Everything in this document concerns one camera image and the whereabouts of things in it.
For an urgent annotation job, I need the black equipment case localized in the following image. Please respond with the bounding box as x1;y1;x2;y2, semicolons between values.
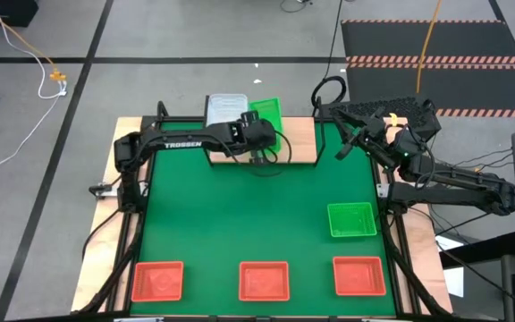
0;0;39;27

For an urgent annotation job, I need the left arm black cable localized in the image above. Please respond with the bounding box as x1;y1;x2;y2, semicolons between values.
252;130;293;178

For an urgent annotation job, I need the black perforated computer case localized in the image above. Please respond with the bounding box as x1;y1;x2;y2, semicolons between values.
319;97;442;140

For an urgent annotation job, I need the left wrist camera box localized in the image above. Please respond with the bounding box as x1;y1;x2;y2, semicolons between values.
238;110;261;129

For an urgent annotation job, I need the yellow hanging cable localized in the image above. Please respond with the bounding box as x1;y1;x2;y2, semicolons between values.
416;0;443;94

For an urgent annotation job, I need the red mesh plastic basket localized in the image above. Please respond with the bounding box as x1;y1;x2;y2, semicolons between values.
332;255;387;297
238;260;291;302
131;260;185;303

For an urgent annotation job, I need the black hanging cable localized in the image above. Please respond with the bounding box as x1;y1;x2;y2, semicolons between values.
310;0;349;108

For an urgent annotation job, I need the black table cable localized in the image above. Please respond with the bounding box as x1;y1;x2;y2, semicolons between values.
81;208;122;260

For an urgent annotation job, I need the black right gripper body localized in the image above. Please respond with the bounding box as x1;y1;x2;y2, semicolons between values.
354;127;424;174

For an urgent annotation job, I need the orange floor cable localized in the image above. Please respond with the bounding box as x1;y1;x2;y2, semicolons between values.
0;0;60;75

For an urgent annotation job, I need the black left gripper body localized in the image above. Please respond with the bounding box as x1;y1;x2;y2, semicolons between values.
224;116;279;156

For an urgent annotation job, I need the black-framed wooden shelf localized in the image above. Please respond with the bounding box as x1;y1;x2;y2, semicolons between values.
199;97;327;168

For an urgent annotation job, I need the white floor cable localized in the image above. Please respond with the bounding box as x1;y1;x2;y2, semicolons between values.
0;0;69;183

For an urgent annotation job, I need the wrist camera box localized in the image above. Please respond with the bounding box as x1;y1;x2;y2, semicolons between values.
362;114;388;144
238;110;261;129

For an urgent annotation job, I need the black aluminium table frame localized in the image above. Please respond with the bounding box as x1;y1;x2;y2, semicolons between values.
72;101;455;322

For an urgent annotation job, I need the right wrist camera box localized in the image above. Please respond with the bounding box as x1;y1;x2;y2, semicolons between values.
362;114;388;144

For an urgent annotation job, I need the green table mat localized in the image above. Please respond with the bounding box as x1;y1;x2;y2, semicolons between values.
130;120;397;317

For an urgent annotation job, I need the white paper sheet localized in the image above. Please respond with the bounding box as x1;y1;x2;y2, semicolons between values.
435;234;465;299

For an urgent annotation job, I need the black board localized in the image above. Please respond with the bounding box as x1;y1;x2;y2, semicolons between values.
439;230;515;269

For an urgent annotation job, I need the black hazard-striped floor mat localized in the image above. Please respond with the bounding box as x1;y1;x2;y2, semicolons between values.
341;19;515;119

